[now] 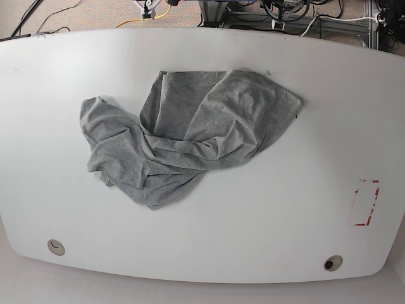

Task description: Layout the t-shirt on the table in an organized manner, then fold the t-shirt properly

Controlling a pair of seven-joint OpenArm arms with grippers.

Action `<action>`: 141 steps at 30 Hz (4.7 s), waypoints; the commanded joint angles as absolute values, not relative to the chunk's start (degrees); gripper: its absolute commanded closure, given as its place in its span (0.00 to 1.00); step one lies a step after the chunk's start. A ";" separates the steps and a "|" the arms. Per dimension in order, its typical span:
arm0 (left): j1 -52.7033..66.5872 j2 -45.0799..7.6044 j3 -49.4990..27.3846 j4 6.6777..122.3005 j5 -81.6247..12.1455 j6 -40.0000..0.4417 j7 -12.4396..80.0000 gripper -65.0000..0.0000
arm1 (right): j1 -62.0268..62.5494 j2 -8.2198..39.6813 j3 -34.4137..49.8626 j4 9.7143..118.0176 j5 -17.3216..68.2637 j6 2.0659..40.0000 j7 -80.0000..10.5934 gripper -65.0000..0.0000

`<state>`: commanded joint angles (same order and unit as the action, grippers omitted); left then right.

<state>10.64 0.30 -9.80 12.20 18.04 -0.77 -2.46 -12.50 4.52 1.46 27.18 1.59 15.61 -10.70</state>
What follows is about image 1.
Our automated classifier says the grey t-shirt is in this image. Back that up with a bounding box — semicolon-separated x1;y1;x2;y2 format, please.
80;70;304;210

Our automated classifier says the red tape rectangle marking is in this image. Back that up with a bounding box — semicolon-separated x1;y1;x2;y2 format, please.
351;179;380;227

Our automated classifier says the yellow cable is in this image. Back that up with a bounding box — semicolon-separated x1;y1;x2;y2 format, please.
115;4;172;29

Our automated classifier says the right table cable grommet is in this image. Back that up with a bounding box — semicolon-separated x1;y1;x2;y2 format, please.
323;255;343;272

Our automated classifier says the table cable grommet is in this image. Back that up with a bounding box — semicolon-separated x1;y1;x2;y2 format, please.
47;239;65;257
323;255;343;272

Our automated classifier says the white cable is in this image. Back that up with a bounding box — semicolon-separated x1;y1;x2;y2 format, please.
299;13;377;37

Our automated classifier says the left table cable grommet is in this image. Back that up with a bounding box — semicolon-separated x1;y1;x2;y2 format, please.
47;239;65;257

